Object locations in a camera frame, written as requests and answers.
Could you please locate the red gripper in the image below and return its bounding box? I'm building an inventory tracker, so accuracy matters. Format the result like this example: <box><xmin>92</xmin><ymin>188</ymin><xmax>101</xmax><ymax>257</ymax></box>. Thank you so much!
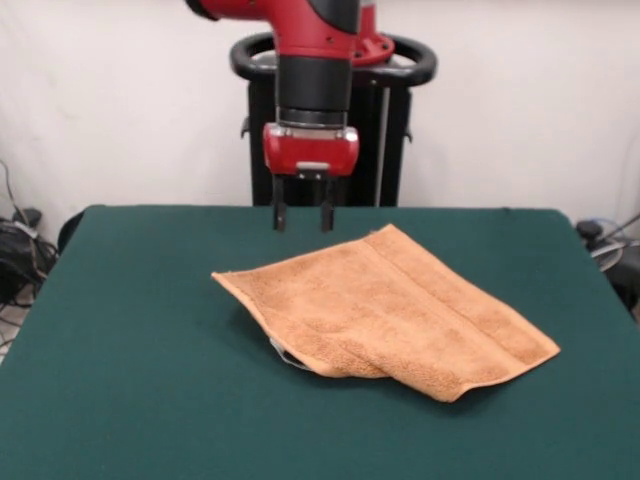
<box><xmin>262</xmin><ymin>122</ymin><xmax>360</xmax><ymax>234</ymax></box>

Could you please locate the orange towel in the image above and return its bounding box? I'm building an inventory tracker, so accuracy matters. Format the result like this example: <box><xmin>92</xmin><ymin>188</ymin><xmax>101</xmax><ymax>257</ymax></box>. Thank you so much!
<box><xmin>210</xmin><ymin>223</ymin><xmax>562</xmax><ymax>404</ymax></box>

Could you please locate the dark green table cloth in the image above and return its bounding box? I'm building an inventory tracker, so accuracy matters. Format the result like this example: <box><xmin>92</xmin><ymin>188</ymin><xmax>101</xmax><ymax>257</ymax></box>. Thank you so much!
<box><xmin>0</xmin><ymin>204</ymin><xmax>640</xmax><ymax>480</ymax></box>

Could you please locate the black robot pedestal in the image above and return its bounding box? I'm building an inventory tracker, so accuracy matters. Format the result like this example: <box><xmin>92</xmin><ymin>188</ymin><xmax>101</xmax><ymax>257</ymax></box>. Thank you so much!
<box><xmin>229</xmin><ymin>30</ymin><xmax>439</xmax><ymax>208</ymax></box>

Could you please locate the black cable tangle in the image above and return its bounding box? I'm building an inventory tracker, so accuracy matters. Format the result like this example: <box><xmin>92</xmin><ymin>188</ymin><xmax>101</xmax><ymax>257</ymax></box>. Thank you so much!
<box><xmin>0</xmin><ymin>159</ymin><xmax>60</xmax><ymax>351</ymax></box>

